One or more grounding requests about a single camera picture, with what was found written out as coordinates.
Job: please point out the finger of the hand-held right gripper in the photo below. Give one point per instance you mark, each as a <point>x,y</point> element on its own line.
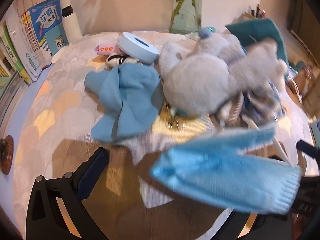
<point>310,150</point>

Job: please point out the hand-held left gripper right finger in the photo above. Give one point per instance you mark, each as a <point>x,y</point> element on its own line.
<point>275,227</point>

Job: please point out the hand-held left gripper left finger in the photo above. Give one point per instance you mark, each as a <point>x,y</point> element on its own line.
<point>93,172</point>

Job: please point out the light blue knit sock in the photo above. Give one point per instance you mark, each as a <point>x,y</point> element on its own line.
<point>225,175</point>

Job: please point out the blue felt cloth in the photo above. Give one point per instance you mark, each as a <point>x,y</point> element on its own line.
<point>127,100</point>

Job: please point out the small pastel pouch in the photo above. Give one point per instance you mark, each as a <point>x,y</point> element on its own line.
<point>106,49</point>

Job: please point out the light blue tape roll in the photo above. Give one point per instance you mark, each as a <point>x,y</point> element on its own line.
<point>136,47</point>

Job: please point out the cardboard box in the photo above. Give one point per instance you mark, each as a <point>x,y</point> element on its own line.
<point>308,97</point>

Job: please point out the blue patterned cloth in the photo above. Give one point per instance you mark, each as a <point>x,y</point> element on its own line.
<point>260,105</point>

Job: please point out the metal binder clips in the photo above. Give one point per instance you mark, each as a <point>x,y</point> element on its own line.
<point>173,120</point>

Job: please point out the grey plush toy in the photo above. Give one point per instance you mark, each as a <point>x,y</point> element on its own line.
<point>197,87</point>

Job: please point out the row of study books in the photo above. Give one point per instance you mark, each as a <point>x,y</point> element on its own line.
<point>37,37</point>

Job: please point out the white lamp pole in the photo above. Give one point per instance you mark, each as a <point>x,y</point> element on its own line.
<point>72,25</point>

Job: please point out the blue pompom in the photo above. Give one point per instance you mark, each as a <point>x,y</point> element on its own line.
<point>205,33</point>

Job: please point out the glass vase with green stems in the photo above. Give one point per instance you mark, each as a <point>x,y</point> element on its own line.
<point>186,17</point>

